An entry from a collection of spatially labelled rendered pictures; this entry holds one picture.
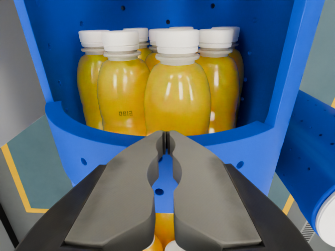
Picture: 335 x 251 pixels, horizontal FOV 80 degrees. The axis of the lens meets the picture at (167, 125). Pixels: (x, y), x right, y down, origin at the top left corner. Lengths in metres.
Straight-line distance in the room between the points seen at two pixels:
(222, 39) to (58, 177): 1.94
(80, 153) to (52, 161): 1.79
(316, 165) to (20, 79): 0.71
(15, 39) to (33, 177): 1.74
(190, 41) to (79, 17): 0.20
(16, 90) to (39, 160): 1.51
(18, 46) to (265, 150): 0.51
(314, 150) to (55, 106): 0.58
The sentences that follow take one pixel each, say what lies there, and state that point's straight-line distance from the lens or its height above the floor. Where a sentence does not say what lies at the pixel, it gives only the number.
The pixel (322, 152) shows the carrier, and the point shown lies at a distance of 0.63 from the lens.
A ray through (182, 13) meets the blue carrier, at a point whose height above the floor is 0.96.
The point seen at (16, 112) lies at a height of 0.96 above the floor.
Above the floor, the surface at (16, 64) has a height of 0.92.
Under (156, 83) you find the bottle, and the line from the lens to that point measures 0.18.
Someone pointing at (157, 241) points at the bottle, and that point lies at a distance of 0.44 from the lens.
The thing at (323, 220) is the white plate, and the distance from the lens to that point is 0.62.
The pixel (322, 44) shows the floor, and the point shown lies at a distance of 1.65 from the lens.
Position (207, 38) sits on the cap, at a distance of 0.24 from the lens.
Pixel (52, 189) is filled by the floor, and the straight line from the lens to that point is 2.21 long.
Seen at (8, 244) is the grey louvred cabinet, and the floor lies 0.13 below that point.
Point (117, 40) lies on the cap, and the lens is 0.22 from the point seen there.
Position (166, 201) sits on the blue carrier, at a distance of 0.17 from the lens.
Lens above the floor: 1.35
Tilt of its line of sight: 62 degrees down
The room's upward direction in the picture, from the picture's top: 179 degrees counter-clockwise
